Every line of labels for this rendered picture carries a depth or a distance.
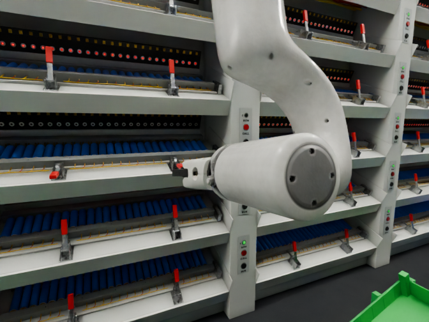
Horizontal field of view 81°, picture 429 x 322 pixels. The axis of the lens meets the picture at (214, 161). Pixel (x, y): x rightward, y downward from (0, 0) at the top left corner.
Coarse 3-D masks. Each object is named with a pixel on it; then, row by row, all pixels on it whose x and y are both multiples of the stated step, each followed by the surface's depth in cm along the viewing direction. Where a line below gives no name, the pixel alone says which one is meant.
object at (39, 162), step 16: (0, 160) 55; (16, 160) 56; (32, 160) 56; (48, 160) 57; (64, 160) 59; (80, 160) 60; (96, 160) 62; (112, 160) 63; (128, 160) 65; (144, 160) 67; (160, 160) 69
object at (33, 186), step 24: (216, 144) 79; (96, 168) 62; (120, 168) 64; (144, 168) 65; (168, 168) 67; (0, 192) 52; (24, 192) 53; (48, 192) 55; (72, 192) 58; (96, 192) 60
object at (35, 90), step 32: (0, 32) 59; (32, 32) 61; (0, 64) 57; (32, 64) 62; (64, 64) 65; (96, 64) 70; (128, 64) 73; (160, 64) 77; (192, 64) 80; (0, 96) 50; (32, 96) 52; (64, 96) 54; (96, 96) 56; (128, 96) 59; (160, 96) 62; (192, 96) 66; (224, 96) 72
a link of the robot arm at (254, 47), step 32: (224, 0) 29; (256, 0) 27; (224, 32) 29; (256, 32) 27; (288, 32) 29; (224, 64) 30; (256, 64) 29; (288, 64) 29; (288, 96) 33; (320, 96) 30; (320, 128) 31
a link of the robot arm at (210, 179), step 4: (228, 144) 36; (220, 148) 36; (224, 148) 34; (216, 152) 35; (220, 152) 34; (212, 156) 36; (216, 156) 34; (212, 160) 35; (212, 164) 34; (212, 168) 35; (212, 172) 36; (208, 176) 34; (212, 176) 34; (208, 180) 34; (212, 180) 34; (208, 184) 35; (212, 184) 34; (212, 188) 36; (216, 188) 34; (216, 192) 35; (220, 196) 36; (228, 200) 35
